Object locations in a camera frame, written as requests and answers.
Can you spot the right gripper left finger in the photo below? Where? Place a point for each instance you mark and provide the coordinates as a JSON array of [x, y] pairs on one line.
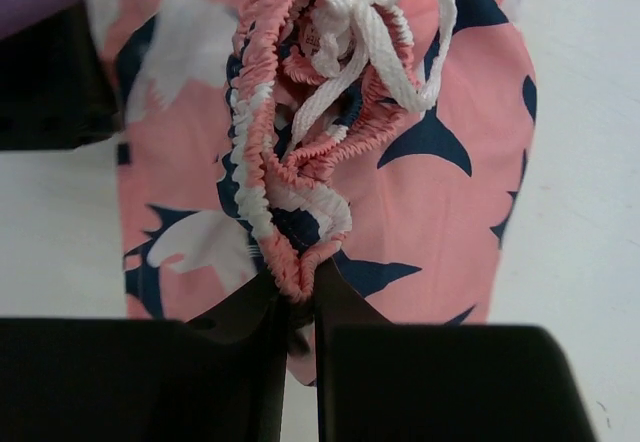
[[218, 377]]

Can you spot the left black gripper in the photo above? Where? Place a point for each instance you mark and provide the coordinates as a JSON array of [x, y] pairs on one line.
[[55, 94]]

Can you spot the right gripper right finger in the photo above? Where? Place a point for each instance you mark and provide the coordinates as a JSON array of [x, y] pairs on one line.
[[380, 381]]

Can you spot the pink shark print shorts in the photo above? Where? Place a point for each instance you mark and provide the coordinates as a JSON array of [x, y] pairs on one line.
[[389, 136]]

